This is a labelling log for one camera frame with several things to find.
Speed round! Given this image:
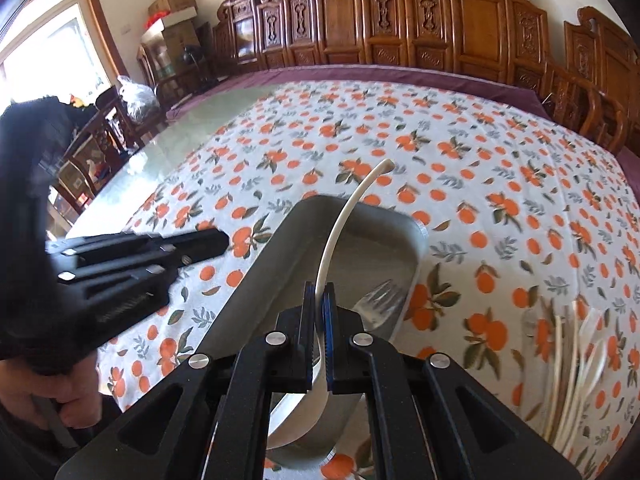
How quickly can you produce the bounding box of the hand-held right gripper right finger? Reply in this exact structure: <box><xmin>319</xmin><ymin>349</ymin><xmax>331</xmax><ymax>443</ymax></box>
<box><xmin>322</xmin><ymin>282</ymin><xmax>583</xmax><ymax>480</ymax></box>

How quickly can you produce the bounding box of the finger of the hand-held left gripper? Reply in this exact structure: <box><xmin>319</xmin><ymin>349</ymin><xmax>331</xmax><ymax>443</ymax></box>
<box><xmin>47</xmin><ymin>227</ymin><xmax>231</xmax><ymax>272</ymax></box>
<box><xmin>59</xmin><ymin>264</ymin><xmax>182</xmax><ymax>294</ymax></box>

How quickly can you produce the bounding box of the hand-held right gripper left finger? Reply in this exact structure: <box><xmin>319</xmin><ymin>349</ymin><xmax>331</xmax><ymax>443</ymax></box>
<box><xmin>55</xmin><ymin>282</ymin><xmax>321</xmax><ymax>480</ymax></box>

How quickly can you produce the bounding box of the grey rectangular tray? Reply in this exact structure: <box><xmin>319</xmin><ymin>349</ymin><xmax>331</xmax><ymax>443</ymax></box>
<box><xmin>192</xmin><ymin>195</ymin><xmax>430</xmax><ymax>461</ymax></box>

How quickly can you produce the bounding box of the white plastic spoon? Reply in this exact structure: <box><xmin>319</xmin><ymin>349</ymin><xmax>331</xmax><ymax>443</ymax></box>
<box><xmin>267</xmin><ymin>158</ymin><xmax>396</xmax><ymax>450</ymax></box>

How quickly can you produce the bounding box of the metal spoon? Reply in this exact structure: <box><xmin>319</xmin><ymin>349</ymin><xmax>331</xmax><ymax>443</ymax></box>
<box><xmin>517</xmin><ymin>305</ymin><xmax>554</xmax><ymax>411</ymax></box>

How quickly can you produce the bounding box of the white chopstick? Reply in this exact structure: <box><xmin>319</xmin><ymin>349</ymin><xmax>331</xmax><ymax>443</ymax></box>
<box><xmin>562</xmin><ymin>317</ymin><xmax>584</xmax><ymax>447</ymax></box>
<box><xmin>546</xmin><ymin>312</ymin><xmax>564</xmax><ymax>444</ymax></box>

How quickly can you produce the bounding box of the white plastic fork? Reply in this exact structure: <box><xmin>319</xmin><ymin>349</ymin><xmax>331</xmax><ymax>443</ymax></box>
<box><xmin>575</xmin><ymin>307</ymin><xmax>611</xmax><ymax>443</ymax></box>

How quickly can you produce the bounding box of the person's left hand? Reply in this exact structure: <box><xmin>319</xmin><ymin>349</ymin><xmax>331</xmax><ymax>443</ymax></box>
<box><xmin>0</xmin><ymin>355</ymin><xmax>104</xmax><ymax>429</ymax></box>

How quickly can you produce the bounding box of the carved wooden chair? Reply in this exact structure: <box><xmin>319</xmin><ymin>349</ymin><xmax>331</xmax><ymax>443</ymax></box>
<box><xmin>92</xmin><ymin>87</ymin><xmax>167</xmax><ymax>157</ymax></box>
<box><xmin>50</xmin><ymin>125</ymin><xmax>126</xmax><ymax>217</ymax></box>

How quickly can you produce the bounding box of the clear plastic fork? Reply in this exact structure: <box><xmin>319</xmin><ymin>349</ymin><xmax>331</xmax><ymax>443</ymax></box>
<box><xmin>352</xmin><ymin>280</ymin><xmax>408</xmax><ymax>332</ymax></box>

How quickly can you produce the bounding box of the clear plastic bag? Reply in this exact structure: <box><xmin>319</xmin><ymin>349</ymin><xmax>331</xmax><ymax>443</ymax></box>
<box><xmin>116</xmin><ymin>75</ymin><xmax>162</xmax><ymax>123</ymax></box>

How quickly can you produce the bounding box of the black desk lamp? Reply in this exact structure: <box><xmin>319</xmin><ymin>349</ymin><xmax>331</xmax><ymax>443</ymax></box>
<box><xmin>181</xmin><ymin>45</ymin><xmax>207</xmax><ymax>92</ymax></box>

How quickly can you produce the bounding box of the orange print tablecloth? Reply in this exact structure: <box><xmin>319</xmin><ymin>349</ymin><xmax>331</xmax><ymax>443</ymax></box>
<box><xmin>95</xmin><ymin>80</ymin><xmax>640</xmax><ymax>480</ymax></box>

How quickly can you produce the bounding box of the large brown cardboard box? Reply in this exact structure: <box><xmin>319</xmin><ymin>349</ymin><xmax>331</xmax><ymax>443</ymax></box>
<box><xmin>160</xmin><ymin>20</ymin><xmax>201</xmax><ymax>61</ymax></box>

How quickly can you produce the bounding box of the white red cardboard box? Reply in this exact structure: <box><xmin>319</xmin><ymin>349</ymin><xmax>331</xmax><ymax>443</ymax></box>
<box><xmin>141</xmin><ymin>16</ymin><xmax>168</xmax><ymax>43</ymax></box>

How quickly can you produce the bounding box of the long carved wooden sofa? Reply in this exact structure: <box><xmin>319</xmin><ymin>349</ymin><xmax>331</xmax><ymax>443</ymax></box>
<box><xmin>212</xmin><ymin>0</ymin><xmax>556</xmax><ymax>92</ymax></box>

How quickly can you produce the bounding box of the carved wooden armchair sofa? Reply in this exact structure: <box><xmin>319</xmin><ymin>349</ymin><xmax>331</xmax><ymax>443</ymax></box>
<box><xmin>545</xmin><ymin>6</ymin><xmax>640</xmax><ymax>157</ymax></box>

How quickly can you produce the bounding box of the window with wooden frame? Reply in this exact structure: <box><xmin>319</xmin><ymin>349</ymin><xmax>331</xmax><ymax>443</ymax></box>
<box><xmin>0</xmin><ymin>0</ymin><xmax>125</xmax><ymax>111</ymax></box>

